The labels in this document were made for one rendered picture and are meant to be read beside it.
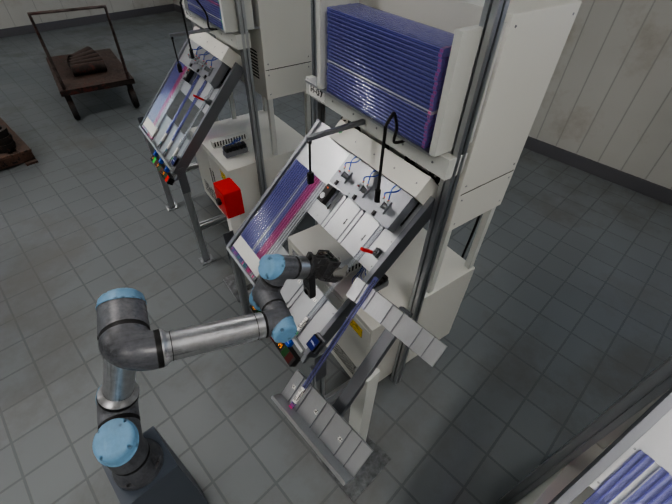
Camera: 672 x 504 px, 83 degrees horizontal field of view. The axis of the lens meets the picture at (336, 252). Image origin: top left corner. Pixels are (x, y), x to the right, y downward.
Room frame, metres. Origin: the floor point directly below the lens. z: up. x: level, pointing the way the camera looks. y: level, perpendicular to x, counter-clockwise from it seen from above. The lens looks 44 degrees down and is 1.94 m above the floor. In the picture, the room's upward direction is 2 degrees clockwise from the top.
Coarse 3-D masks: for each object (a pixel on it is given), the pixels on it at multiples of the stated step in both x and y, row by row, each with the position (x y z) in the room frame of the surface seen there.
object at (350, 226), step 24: (312, 144) 1.50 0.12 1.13; (336, 144) 1.43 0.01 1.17; (288, 168) 1.47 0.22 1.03; (312, 168) 1.40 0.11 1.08; (336, 168) 1.34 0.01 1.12; (312, 216) 1.20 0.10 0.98; (336, 216) 1.15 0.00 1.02; (360, 216) 1.10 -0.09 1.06; (336, 240) 1.06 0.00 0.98; (360, 240) 1.02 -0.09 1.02; (384, 240) 0.98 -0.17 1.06
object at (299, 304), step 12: (288, 288) 0.98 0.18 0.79; (300, 288) 0.96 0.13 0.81; (288, 300) 0.94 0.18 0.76; (300, 300) 0.92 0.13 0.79; (312, 300) 0.90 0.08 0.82; (300, 312) 0.88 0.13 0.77; (324, 312) 0.84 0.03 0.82; (312, 324) 0.82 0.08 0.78; (324, 324) 0.80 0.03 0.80; (300, 336) 0.80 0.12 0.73
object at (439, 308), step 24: (288, 240) 1.46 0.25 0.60; (312, 240) 1.45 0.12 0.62; (408, 264) 1.30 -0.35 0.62; (456, 264) 1.31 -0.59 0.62; (336, 288) 1.13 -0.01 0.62; (384, 288) 1.14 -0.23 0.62; (408, 288) 1.14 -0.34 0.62; (456, 288) 1.23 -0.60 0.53; (360, 312) 1.00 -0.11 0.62; (432, 312) 1.15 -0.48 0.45; (456, 312) 1.28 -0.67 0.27; (360, 336) 0.96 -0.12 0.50; (360, 360) 0.94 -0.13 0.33; (384, 360) 0.98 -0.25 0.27; (408, 360) 1.10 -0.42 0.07
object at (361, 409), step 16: (368, 384) 0.58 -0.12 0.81; (368, 400) 0.59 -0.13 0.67; (352, 416) 0.60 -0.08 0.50; (368, 416) 0.60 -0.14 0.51; (368, 464) 0.59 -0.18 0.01; (384, 464) 0.59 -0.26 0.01; (336, 480) 0.52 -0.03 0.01; (352, 480) 0.52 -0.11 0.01; (368, 480) 0.52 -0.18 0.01; (352, 496) 0.46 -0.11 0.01
